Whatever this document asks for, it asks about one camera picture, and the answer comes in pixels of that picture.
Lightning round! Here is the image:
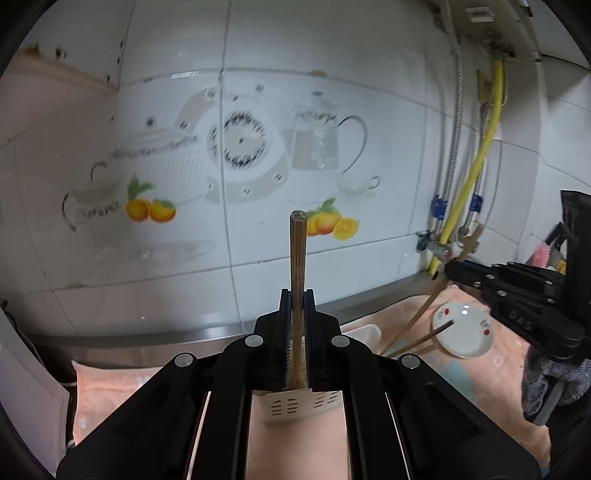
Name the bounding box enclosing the cream plastic utensil holder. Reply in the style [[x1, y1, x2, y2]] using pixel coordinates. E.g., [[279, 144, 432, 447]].
[[261, 323, 382, 428]]

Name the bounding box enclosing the white microwave oven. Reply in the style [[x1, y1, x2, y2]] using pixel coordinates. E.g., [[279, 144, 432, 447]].
[[0, 302, 70, 462]]

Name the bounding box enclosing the pink bottle brush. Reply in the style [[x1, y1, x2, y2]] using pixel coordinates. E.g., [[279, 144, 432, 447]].
[[531, 244, 557, 268]]

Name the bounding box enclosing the white floral plate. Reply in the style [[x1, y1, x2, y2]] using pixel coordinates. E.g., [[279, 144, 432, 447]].
[[431, 302, 494, 360]]

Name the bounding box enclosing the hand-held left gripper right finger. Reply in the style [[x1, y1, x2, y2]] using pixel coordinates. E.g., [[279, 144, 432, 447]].
[[302, 288, 541, 480]]

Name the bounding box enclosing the peach printed towel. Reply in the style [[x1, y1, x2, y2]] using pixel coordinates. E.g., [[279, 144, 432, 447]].
[[71, 284, 552, 480]]

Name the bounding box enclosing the yellow gas pipe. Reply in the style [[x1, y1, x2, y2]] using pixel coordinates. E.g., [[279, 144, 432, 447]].
[[427, 60, 509, 278]]

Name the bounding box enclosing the wall water heater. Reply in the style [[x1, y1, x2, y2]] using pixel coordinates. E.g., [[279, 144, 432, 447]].
[[434, 0, 546, 63]]

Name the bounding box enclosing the metal flexible hose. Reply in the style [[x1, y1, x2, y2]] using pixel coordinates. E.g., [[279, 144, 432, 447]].
[[466, 104, 490, 229], [434, 0, 465, 217]]

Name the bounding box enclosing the metal water valve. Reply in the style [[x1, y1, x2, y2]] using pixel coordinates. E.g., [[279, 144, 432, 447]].
[[416, 228, 451, 261], [457, 224, 483, 254]]

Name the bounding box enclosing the person's right hand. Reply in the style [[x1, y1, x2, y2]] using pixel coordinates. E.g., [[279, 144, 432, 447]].
[[522, 345, 586, 408]]

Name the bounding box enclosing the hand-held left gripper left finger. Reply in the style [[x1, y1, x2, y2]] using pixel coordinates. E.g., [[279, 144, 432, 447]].
[[55, 288, 294, 480]]

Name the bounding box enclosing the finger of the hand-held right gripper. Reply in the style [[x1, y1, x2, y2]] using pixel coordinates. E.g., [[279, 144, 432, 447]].
[[489, 261, 566, 280], [434, 260, 509, 301]]

